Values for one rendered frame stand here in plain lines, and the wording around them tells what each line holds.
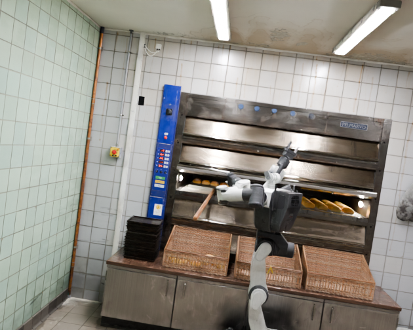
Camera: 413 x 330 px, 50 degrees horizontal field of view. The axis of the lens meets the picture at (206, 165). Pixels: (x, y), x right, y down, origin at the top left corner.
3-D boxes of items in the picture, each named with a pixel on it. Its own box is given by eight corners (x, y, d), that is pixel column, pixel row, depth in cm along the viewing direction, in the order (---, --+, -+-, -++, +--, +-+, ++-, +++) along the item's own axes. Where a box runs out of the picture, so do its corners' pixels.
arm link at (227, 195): (214, 205, 318) (242, 205, 307) (212, 188, 317) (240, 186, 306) (221, 202, 328) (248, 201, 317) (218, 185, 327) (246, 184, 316)
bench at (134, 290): (115, 304, 426) (123, 245, 423) (370, 347, 410) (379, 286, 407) (96, 328, 370) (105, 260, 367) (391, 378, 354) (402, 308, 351)
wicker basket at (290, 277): (233, 263, 414) (237, 234, 413) (294, 273, 410) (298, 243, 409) (233, 279, 366) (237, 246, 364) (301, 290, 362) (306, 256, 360)
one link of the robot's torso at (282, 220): (301, 234, 326) (308, 186, 324) (277, 238, 300) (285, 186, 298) (266, 225, 345) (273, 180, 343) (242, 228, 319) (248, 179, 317)
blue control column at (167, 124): (166, 258, 614) (188, 103, 603) (178, 259, 613) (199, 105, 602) (134, 309, 422) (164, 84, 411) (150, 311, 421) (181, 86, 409)
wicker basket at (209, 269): (170, 253, 421) (174, 224, 419) (228, 262, 417) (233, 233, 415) (160, 266, 372) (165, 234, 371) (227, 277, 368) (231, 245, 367)
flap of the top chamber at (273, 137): (182, 135, 414) (186, 116, 419) (376, 162, 402) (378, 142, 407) (182, 133, 410) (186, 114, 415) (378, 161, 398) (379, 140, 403)
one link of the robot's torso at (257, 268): (265, 299, 336) (275, 239, 333) (267, 308, 318) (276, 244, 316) (246, 296, 337) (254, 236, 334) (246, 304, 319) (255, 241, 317)
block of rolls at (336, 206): (296, 200, 484) (297, 194, 483) (340, 206, 480) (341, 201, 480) (305, 207, 423) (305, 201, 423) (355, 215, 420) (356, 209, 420)
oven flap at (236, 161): (178, 163, 415) (183, 143, 421) (372, 190, 403) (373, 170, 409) (178, 161, 411) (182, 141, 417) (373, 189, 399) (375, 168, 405)
